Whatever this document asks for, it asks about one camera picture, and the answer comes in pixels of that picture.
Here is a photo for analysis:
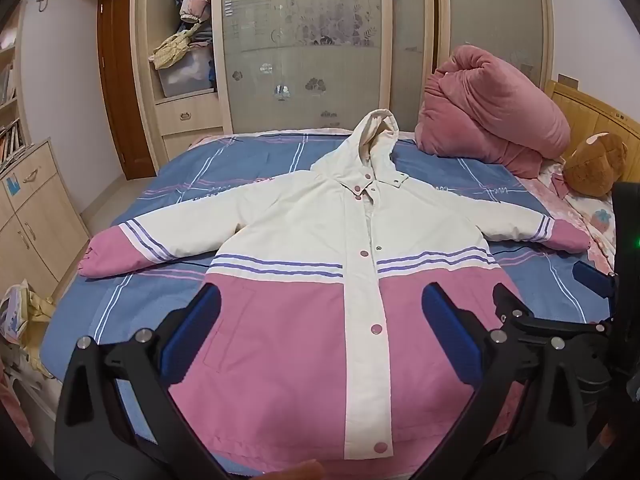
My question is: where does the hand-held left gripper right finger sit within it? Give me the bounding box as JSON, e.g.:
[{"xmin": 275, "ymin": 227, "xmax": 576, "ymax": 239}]
[{"xmin": 415, "ymin": 281, "xmax": 603, "ymax": 480}]

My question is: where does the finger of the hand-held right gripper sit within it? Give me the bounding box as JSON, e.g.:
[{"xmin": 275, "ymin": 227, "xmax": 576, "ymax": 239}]
[
  {"xmin": 491, "ymin": 283, "xmax": 613, "ymax": 342},
  {"xmin": 571, "ymin": 261, "xmax": 617, "ymax": 303}
]

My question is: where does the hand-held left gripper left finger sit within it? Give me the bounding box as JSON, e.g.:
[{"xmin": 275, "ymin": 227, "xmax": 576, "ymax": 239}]
[{"xmin": 54, "ymin": 282, "xmax": 231, "ymax": 480}]

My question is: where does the pink and white hooded jacket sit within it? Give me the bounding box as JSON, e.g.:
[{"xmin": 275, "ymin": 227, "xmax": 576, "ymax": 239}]
[{"xmin": 79, "ymin": 109, "xmax": 592, "ymax": 478}]

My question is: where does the person's left hand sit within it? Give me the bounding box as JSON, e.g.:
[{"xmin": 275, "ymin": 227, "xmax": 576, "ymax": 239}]
[{"xmin": 260, "ymin": 459, "xmax": 326, "ymax": 480}]

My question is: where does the pink floral sheet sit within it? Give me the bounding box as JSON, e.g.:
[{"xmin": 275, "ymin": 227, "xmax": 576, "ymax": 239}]
[{"xmin": 537, "ymin": 157, "xmax": 618, "ymax": 271}]

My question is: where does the brown plush toy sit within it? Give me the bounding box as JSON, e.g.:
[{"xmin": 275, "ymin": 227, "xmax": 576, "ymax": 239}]
[{"xmin": 562, "ymin": 131, "xmax": 629, "ymax": 196}]

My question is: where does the wooden headboard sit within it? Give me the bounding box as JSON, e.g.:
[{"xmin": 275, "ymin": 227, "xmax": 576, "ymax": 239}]
[{"xmin": 544, "ymin": 79, "xmax": 640, "ymax": 186}]

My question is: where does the pile of bags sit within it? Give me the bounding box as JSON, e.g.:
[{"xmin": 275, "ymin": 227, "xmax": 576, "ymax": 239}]
[{"xmin": 0, "ymin": 282, "xmax": 56, "ymax": 376}]

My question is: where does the light wooden cabinet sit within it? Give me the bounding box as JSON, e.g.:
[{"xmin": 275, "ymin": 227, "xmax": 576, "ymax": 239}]
[{"xmin": 0, "ymin": 137, "xmax": 91, "ymax": 301}]

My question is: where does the pink quilt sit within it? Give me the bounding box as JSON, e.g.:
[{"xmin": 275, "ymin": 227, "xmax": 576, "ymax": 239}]
[{"xmin": 414, "ymin": 45, "xmax": 572, "ymax": 179}]

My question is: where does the wardrobe drawer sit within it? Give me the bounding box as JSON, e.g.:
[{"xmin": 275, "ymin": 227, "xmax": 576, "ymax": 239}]
[{"xmin": 159, "ymin": 102, "xmax": 223, "ymax": 136}]

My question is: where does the clear plastic storage box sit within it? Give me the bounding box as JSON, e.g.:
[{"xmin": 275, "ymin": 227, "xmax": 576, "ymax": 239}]
[{"xmin": 159, "ymin": 50, "xmax": 217, "ymax": 98}]

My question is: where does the brown wooden door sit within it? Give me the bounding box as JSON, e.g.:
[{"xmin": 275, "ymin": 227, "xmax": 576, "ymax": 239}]
[{"xmin": 96, "ymin": 0, "xmax": 157, "ymax": 181}]

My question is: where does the wardrobe with frosted sliding doors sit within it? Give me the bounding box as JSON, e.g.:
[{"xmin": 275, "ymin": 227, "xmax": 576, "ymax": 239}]
[{"xmin": 131, "ymin": 0, "xmax": 556, "ymax": 171}]

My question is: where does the bookshelf with books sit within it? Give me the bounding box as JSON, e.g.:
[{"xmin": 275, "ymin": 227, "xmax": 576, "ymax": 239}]
[{"xmin": 0, "ymin": 15, "xmax": 31, "ymax": 176}]

